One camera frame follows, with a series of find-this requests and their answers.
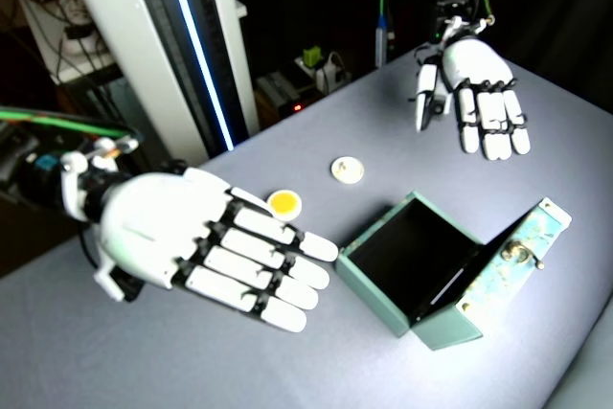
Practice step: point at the teal hinged box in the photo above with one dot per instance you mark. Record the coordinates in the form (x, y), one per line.
(373, 284)

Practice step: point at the white dish with yellow disc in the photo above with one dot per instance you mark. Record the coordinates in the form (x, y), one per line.
(283, 203)

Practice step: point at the white round disc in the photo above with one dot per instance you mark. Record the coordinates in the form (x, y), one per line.
(347, 170)

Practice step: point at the black device with red light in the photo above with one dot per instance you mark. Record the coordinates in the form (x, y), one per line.
(280, 93)

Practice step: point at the white power strip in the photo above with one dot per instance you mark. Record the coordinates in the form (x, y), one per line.
(330, 71)

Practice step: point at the white column with blue light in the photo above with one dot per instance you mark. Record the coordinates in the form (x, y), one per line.
(134, 45)

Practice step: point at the grey table cloth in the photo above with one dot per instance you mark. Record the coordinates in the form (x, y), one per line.
(143, 356)

